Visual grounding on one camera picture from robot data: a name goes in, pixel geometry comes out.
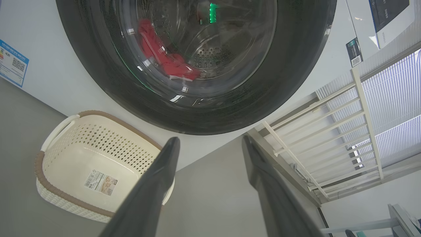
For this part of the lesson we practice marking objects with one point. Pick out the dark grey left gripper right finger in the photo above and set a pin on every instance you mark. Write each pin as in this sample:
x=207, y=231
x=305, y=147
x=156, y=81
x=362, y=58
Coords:
x=276, y=204

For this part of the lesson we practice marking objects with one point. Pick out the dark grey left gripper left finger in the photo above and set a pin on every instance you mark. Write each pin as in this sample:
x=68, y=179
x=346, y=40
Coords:
x=148, y=197

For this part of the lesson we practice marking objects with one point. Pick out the round dark washer door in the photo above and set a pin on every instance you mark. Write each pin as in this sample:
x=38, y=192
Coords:
x=108, y=82

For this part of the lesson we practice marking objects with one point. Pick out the red white garment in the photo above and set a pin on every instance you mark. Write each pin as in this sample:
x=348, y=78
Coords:
x=171, y=64

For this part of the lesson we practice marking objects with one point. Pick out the printed label sticker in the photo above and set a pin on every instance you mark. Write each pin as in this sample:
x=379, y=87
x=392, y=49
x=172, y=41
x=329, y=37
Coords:
x=100, y=182

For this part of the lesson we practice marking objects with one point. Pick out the cream laundry basket brown rim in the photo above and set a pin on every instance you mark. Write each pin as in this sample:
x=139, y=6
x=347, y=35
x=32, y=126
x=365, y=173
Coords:
x=82, y=158

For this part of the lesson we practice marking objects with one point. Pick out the white front-load washing machine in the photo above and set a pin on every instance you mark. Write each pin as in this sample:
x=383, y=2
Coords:
x=65, y=65

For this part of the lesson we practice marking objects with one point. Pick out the stainless steel washing machine drum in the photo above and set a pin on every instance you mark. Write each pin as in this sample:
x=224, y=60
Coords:
x=230, y=49

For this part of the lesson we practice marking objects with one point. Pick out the dark washer control display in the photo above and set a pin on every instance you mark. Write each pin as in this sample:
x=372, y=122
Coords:
x=388, y=13

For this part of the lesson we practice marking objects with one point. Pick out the white slatted rack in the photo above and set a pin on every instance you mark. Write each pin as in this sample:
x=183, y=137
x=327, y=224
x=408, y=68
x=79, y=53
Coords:
x=358, y=108

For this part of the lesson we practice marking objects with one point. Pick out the white window blinds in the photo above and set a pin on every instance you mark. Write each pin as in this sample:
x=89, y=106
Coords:
x=401, y=98

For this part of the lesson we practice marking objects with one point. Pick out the black QR code sticker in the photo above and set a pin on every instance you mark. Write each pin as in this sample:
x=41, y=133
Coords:
x=354, y=52

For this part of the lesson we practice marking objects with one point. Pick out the blue energy label sticker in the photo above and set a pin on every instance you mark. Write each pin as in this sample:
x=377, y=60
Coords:
x=13, y=64

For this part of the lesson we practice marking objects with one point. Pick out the light grey table frame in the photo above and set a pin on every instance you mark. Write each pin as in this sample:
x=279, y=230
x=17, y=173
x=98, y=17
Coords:
x=399, y=220

